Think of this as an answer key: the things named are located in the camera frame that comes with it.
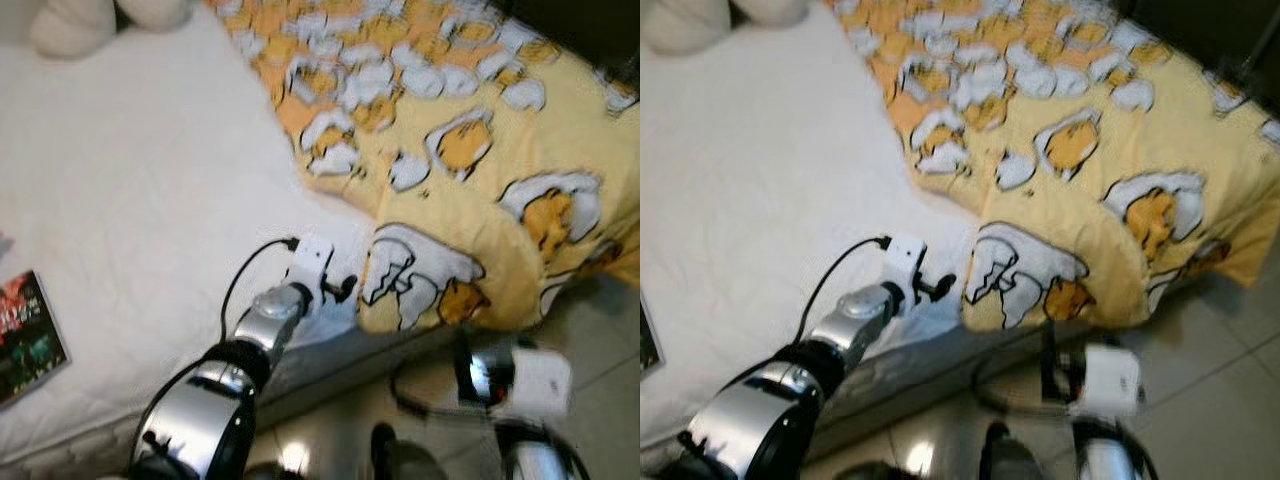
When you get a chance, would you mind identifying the white plush pillow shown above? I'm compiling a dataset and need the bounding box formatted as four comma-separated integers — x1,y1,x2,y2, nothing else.
28,0,116,59
640,0,731,56
735,0,811,29
118,0,196,31

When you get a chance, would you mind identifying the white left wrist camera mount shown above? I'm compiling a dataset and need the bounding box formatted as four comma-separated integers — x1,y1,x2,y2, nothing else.
283,235,336,301
882,233,929,301

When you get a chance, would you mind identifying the yellow cartoon egg blanket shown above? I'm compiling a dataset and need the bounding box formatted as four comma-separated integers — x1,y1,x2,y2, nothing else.
825,0,1280,331
205,0,641,336

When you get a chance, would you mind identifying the dark grey robot leg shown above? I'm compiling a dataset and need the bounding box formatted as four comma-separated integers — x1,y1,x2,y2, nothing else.
370,425,451,480
980,422,1046,480

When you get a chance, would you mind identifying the white quilted mattress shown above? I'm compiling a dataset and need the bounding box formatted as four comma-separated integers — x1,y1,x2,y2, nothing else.
640,10,1061,471
0,10,461,471

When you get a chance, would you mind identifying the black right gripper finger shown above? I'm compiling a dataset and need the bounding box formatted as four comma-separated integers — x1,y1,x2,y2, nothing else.
455,326,475,403
1040,326,1059,401

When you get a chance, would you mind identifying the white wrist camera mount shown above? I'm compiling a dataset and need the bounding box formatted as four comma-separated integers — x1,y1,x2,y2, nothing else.
283,235,336,301
1075,345,1143,416
510,345,573,419
882,233,929,301

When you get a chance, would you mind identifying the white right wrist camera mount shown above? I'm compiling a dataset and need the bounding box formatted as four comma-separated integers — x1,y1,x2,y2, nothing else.
1075,345,1143,416
510,345,573,419

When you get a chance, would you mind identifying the black left wrist camera cable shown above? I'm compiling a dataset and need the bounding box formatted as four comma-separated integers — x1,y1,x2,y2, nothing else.
795,236,891,346
218,236,301,346

